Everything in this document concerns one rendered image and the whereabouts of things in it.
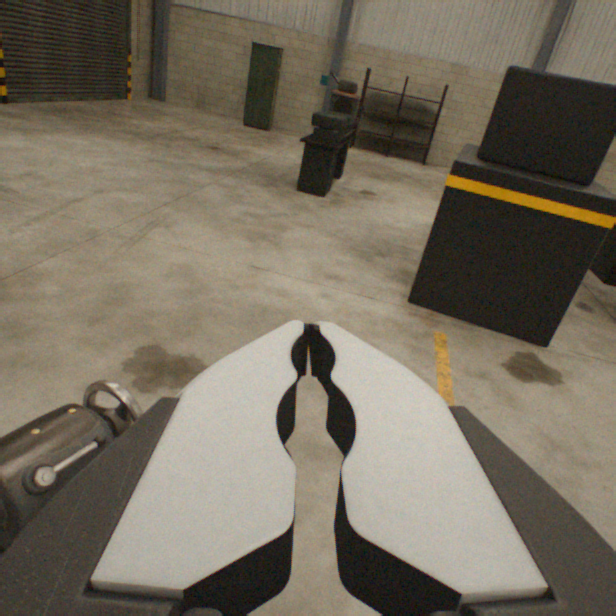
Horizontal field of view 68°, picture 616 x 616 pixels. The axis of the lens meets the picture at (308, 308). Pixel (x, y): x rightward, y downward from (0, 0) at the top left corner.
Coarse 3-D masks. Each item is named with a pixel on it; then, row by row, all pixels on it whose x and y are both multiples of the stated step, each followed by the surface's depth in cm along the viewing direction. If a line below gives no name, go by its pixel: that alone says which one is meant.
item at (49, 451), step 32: (96, 384) 73; (64, 416) 65; (96, 416) 67; (128, 416) 74; (0, 448) 58; (32, 448) 60; (64, 448) 62; (96, 448) 65; (0, 480) 56; (32, 480) 57; (64, 480) 61; (0, 512) 57; (32, 512) 57; (0, 544) 68
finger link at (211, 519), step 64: (192, 384) 10; (256, 384) 10; (192, 448) 8; (256, 448) 8; (128, 512) 7; (192, 512) 7; (256, 512) 7; (128, 576) 6; (192, 576) 6; (256, 576) 7
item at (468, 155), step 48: (528, 96) 346; (576, 96) 336; (480, 144) 402; (528, 144) 358; (576, 144) 347; (480, 192) 346; (528, 192) 335; (576, 192) 325; (432, 240) 373; (480, 240) 360; (528, 240) 348; (576, 240) 336; (432, 288) 389; (480, 288) 374; (528, 288) 361; (576, 288) 349; (528, 336) 376
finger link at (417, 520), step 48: (336, 336) 12; (336, 384) 10; (384, 384) 10; (336, 432) 10; (384, 432) 9; (432, 432) 9; (384, 480) 8; (432, 480) 8; (480, 480) 8; (336, 528) 8; (384, 528) 7; (432, 528) 7; (480, 528) 7; (384, 576) 7; (432, 576) 6; (480, 576) 6; (528, 576) 6
